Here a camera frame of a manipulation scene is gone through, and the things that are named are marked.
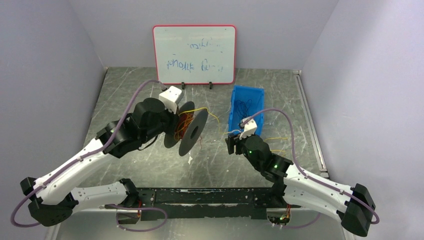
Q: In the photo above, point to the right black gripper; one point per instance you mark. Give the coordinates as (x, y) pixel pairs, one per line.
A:
(231, 144)

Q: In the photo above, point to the black cable spool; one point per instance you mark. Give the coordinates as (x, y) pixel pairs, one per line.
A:
(188, 128)

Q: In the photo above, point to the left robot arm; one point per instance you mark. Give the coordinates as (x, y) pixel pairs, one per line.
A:
(54, 197)

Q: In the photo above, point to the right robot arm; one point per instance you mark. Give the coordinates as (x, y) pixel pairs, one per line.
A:
(351, 206)

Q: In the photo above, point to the blue plastic bin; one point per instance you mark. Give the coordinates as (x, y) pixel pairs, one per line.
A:
(245, 102)

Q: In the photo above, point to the red framed whiteboard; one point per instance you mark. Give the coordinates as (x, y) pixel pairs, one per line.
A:
(195, 54)

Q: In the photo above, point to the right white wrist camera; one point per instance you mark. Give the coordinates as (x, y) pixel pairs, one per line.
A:
(249, 129)

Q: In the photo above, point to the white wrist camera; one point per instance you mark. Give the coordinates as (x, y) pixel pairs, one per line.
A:
(171, 97)
(249, 129)

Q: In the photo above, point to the aluminium side rail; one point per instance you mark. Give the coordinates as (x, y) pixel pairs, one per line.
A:
(323, 171)

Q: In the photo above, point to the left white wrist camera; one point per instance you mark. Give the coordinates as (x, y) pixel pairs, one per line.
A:
(171, 97)

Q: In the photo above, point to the black base frame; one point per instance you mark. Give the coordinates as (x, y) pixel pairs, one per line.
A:
(196, 203)

